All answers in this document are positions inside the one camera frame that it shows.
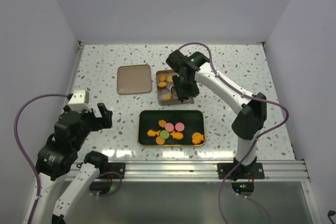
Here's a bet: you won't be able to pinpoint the orange fish cookie centre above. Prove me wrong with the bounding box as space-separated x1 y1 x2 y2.
170 131 184 140

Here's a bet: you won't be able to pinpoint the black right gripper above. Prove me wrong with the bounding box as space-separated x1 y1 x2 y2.
173 73 200 102

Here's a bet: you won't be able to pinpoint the dark green gold-rimmed tray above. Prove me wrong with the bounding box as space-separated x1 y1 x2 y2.
138 110 205 147

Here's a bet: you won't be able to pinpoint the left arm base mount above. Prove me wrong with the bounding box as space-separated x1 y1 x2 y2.
104 162 126 180

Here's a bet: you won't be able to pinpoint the gold cookie tin box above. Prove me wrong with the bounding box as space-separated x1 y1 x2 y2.
155 70 195 106

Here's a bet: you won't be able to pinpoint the aluminium table rail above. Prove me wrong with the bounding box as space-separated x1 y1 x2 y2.
65 158 308 183

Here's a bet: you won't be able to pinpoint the pink sandwich cookie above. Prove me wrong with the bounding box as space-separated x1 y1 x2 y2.
165 123 174 132
175 122 185 132

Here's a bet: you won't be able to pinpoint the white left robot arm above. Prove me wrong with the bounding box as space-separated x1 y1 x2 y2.
22 103 112 223

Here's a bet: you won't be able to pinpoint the silver metal tongs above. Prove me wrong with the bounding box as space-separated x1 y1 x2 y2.
170 92 195 105

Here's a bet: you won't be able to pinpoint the orange fish cookie left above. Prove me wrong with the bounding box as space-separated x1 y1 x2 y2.
147 130 161 137

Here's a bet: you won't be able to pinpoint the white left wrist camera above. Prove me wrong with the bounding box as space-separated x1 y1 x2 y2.
68 90 90 112

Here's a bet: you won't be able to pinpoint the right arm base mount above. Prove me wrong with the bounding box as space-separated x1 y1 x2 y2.
217 162 265 181

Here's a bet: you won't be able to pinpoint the green sandwich cookie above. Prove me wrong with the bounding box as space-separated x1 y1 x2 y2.
160 130 170 140

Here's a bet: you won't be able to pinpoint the orange dotted round cookie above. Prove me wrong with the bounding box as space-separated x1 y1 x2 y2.
157 82 167 89

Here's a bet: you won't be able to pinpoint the orange fish cookie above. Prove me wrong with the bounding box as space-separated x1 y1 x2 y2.
147 130 161 137
170 131 184 140
192 132 205 145

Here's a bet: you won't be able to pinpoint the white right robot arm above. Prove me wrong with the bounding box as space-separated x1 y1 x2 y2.
166 50 267 178

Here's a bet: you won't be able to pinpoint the orange scalloped cookie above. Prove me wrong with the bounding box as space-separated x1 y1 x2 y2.
158 120 166 128

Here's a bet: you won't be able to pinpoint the gold tin lid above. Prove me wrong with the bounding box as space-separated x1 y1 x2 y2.
117 65 152 95

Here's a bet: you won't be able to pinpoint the plain orange round cookie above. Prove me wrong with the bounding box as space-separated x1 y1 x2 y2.
155 136 165 145

